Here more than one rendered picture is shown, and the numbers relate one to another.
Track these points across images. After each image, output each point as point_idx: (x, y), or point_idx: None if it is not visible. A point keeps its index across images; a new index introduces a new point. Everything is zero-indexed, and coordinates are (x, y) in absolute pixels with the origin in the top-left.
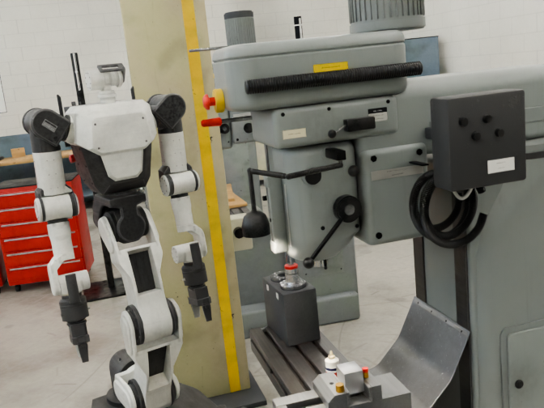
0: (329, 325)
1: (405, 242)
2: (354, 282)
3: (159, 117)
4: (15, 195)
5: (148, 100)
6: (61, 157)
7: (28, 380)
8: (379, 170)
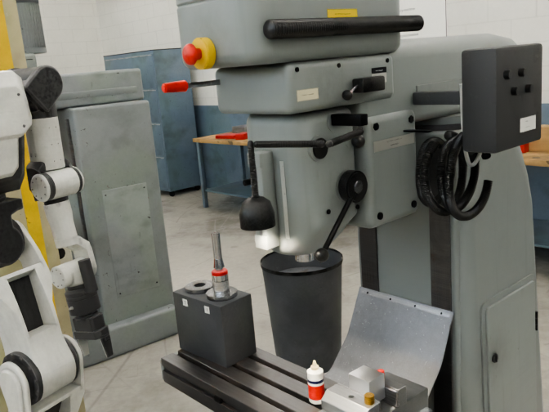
0: (150, 346)
1: (192, 250)
2: (171, 294)
3: (31, 96)
4: None
5: None
6: None
7: None
8: (380, 140)
